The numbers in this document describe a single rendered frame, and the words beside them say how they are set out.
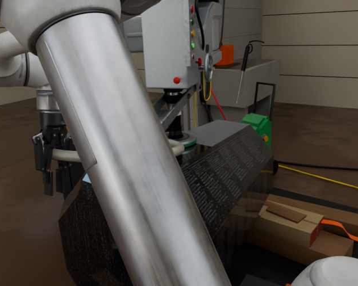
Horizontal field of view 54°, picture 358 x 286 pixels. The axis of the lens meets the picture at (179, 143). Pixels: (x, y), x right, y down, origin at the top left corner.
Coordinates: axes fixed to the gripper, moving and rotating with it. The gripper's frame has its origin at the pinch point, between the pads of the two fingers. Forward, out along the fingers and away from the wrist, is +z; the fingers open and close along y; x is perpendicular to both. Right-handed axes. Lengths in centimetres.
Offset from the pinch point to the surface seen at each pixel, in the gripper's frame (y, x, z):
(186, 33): 70, 1, -54
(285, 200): 197, -13, 47
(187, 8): 68, 0, -65
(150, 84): 71, 21, -32
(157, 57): 70, 16, -45
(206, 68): 90, 1, -41
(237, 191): 89, -19, 17
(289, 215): 153, -28, 44
